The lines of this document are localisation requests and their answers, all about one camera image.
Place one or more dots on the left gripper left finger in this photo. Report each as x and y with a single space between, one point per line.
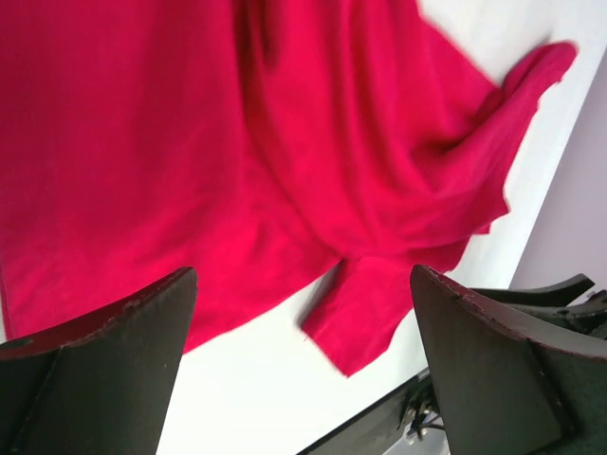
100 383

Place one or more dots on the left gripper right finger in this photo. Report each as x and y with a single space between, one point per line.
506 382

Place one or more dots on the crimson red t shirt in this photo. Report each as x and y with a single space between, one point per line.
262 143

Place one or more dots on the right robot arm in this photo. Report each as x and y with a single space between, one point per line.
565 304

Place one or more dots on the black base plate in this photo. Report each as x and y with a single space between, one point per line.
407 420

